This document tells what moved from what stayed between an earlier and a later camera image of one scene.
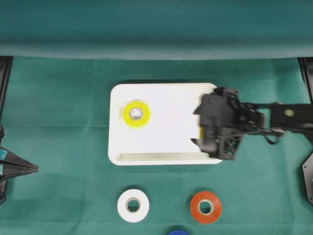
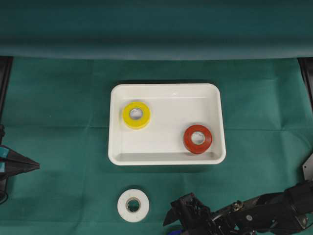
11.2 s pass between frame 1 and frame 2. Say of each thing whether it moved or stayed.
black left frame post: stayed
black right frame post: stayed
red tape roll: moved
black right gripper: moved
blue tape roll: stayed
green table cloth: stayed
